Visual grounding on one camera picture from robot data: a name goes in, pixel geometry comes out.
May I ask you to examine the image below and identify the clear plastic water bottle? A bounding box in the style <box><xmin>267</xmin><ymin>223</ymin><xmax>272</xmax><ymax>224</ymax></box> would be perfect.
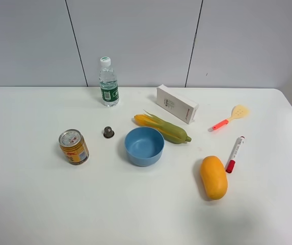
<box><xmin>99</xmin><ymin>57</ymin><xmax>119</xmax><ymax>107</ymax></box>

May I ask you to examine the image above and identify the blue plastic bowl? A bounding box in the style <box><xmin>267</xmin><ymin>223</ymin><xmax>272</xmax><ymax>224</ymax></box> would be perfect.
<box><xmin>124</xmin><ymin>127</ymin><xmax>165</xmax><ymax>167</ymax></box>

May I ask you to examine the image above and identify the white rectangular carton box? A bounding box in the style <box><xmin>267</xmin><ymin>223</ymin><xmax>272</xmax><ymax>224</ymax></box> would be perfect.
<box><xmin>156</xmin><ymin>85</ymin><xmax>199</xmax><ymax>124</ymax></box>

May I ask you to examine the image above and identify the small spatula red handle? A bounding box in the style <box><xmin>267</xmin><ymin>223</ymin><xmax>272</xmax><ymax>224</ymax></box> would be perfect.
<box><xmin>211</xmin><ymin>105</ymin><xmax>250</xmax><ymax>131</ymax></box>

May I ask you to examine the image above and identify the yellow drink can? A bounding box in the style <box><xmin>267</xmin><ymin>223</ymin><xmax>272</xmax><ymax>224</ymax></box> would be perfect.
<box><xmin>59</xmin><ymin>129</ymin><xmax>89</xmax><ymax>165</ymax></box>

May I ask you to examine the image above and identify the red cap whiteboard marker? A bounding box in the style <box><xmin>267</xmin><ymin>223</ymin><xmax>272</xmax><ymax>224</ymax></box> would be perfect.
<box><xmin>225</xmin><ymin>136</ymin><xmax>245</xmax><ymax>174</ymax></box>

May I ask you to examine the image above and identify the toy corn cob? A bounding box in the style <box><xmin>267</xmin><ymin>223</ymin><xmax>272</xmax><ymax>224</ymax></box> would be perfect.
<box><xmin>134</xmin><ymin>111</ymin><xmax>192</xmax><ymax>144</ymax></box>

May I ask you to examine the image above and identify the yellow mango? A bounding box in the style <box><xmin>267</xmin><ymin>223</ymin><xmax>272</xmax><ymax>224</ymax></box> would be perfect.
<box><xmin>200</xmin><ymin>156</ymin><xmax>228</xmax><ymax>200</ymax></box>

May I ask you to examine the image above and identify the small grey coffee capsule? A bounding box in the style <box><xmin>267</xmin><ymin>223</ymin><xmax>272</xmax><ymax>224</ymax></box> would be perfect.
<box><xmin>103</xmin><ymin>126</ymin><xmax>115</xmax><ymax>138</ymax></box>

